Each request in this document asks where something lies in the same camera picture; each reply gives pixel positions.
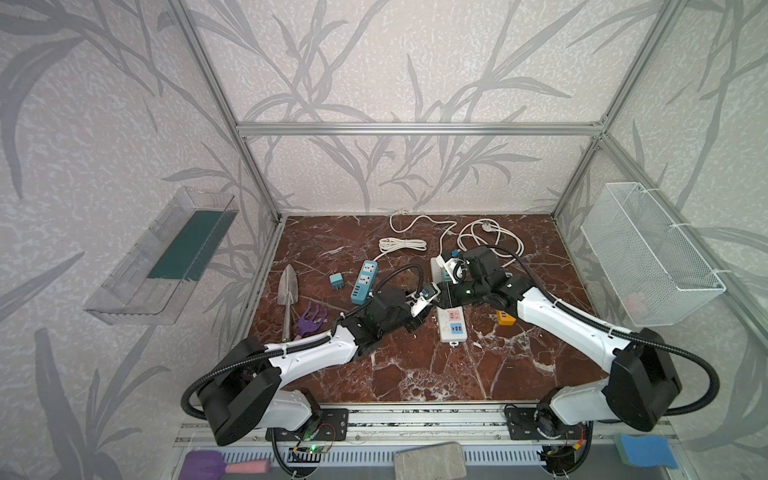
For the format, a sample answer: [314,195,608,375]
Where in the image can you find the orange power strip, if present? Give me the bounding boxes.
[496,311,517,326]

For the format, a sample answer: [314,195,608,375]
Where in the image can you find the white multicolour power strip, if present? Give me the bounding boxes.
[430,256,468,347]

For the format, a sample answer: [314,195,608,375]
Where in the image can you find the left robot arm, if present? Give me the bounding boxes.
[180,286,439,446]

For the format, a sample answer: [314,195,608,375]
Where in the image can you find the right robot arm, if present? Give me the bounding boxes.
[437,245,721,437]

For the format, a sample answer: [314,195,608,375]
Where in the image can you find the blue power strip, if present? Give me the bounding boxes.
[350,260,378,305]

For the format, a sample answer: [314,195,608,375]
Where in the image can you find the teal cube charger left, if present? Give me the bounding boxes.
[329,273,345,290]

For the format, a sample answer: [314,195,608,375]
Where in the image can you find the purple pink garden rake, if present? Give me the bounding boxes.
[296,302,328,339]

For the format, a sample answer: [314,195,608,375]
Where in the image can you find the grey garden trowel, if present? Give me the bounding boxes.
[277,264,298,342]

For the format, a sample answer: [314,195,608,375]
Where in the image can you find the grey sponge block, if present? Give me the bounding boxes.
[394,442,467,480]

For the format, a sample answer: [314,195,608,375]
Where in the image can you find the blue sponge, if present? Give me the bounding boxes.
[614,434,679,469]

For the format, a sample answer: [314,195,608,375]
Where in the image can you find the purple pink brush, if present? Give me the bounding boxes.
[178,450,272,480]

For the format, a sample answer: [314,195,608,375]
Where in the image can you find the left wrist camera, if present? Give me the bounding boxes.
[410,284,440,318]

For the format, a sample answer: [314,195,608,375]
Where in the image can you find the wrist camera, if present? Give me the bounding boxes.
[410,284,440,318]
[436,250,467,284]

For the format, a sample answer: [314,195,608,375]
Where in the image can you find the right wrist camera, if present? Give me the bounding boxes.
[436,250,467,284]

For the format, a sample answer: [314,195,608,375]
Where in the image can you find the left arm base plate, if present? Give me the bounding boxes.
[266,408,350,442]

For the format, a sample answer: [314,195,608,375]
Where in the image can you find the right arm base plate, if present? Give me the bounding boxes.
[503,404,585,442]

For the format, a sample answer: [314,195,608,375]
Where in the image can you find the white wire mesh basket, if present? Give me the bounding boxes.
[581,182,726,327]

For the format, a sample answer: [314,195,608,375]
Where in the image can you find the clear plastic wall tray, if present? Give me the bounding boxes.
[84,187,239,326]

